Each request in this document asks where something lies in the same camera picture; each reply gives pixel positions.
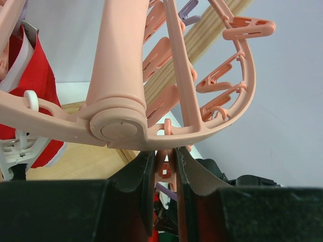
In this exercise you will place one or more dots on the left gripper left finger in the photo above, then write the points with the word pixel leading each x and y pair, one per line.
pixel 119 208

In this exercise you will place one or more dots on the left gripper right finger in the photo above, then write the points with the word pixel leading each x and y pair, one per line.
pixel 209 209

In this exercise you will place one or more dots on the pink clip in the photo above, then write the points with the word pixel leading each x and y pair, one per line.
pixel 165 168

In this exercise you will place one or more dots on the pink round clip hanger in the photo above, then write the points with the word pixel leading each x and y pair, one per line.
pixel 126 88

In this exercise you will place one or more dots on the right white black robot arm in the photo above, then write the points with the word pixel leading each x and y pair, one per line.
pixel 243 180

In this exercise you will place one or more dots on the white clip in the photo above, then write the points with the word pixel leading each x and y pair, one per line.
pixel 21 152

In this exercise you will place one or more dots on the red sock on hanger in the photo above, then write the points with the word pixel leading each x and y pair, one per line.
pixel 36 75

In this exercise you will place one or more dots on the wooden hanger rack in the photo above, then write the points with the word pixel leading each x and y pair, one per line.
pixel 191 50

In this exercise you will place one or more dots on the purple clip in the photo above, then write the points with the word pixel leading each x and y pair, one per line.
pixel 186 10

